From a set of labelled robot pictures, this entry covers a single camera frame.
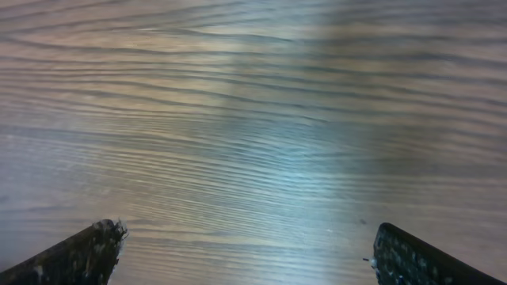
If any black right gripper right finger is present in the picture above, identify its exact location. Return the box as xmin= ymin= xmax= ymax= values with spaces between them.
xmin=371 ymin=222 xmax=505 ymax=285

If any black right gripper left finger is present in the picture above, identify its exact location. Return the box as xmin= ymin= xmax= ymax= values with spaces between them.
xmin=1 ymin=219 xmax=128 ymax=285

